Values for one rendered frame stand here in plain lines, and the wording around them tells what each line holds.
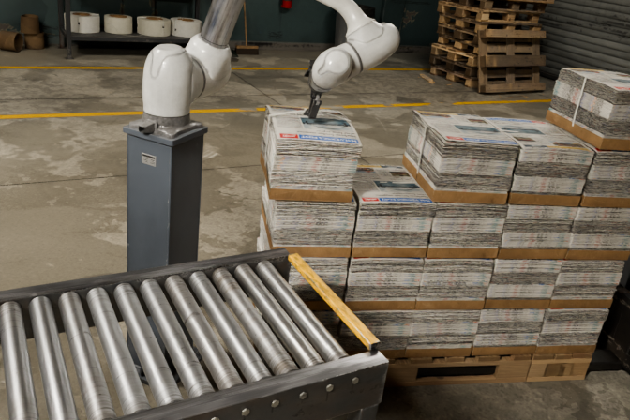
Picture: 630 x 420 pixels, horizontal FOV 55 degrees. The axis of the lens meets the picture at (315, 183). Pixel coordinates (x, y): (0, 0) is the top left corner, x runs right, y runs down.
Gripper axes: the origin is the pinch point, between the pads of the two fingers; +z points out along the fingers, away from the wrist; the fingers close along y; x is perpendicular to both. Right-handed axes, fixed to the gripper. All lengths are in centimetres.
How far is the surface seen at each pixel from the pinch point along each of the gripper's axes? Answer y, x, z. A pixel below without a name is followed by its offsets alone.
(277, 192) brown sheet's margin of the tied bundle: 35.3, -10.6, -4.7
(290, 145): 20.9, -8.6, -14.3
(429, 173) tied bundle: 26, 47, 3
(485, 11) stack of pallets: -245, 328, 485
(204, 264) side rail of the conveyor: 58, -35, -34
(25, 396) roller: 81, -69, -77
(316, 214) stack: 41.9, 3.9, 0.7
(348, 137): 16.6, 11.4, -11.9
